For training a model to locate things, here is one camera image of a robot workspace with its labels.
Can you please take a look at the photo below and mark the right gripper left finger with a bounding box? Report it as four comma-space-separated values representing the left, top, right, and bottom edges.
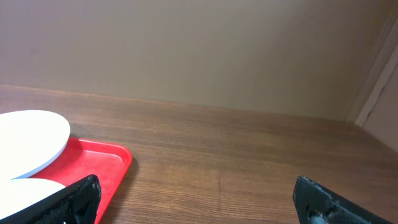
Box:
1, 175, 101, 224

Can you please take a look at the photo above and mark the white plate front right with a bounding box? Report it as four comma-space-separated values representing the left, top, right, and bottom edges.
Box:
1, 178, 65, 219

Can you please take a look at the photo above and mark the white plate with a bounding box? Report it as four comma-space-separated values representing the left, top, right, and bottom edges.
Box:
1, 110, 71, 180
1, 178, 65, 219

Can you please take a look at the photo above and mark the red plastic serving tray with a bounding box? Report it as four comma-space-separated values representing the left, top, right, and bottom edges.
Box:
33, 137, 132, 224

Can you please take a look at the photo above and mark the white plate top centre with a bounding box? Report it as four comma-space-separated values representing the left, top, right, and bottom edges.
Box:
1, 110, 71, 180

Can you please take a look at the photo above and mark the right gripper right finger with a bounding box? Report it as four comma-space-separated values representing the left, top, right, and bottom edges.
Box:
292, 176, 392, 224

